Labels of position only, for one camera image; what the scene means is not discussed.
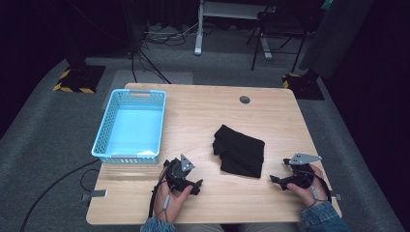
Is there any person's left hand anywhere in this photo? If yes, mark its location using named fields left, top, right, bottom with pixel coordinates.
left=154, top=168, right=194, bottom=223

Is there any black floor cable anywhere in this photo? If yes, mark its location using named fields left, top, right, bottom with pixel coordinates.
left=19, top=158, right=102, bottom=232

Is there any white desk frame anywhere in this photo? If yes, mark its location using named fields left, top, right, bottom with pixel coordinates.
left=192, top=0, right=275, bottom=61

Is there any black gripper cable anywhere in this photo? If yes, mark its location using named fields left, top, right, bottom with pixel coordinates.
left=308, top=169, right=333, bottom=203
left=148, top=179, right=170, bottom=218

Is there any grey wrist lanyard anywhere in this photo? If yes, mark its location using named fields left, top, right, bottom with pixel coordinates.
left=160, top=188, right=174, bottom=223
left=308, top=183, right=324, bottom=207

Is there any bundle of floor cables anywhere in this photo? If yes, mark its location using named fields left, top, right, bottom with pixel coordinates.
left=141, top=22, right=201, bottom=48

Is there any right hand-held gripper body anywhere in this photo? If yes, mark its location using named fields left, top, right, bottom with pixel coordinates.
left=282, top=152, right=323, bottom=191

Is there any grey fabric panel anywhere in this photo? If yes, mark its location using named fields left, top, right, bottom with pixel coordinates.
left=298, top=0, right=376, bottom=80

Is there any striped black stand base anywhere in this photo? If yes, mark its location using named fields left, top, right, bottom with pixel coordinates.
left=52, top=64, right=106, bottom=95
left=281, top=72, right=326, bottom=101

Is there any blue perforated plastic basket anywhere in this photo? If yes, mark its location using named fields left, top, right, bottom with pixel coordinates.
left=91, top=88, right=167, bottom=164

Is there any person's right hand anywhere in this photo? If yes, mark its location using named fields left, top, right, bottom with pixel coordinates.
left=285, top=163, right=329, bottom=209

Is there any black metal chair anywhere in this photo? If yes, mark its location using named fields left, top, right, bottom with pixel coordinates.
left=246, top=4, right=310, bottom=73

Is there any black printed t-shirt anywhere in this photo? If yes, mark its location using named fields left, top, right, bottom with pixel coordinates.
left=212, top=124, right=266, bottom=179

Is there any black tripod stand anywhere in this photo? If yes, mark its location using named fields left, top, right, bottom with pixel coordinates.
left=124, top=0, right=172, bottom=85

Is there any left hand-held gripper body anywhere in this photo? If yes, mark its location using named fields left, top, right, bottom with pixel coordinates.
left=162, top=154, right=198, bottom=194

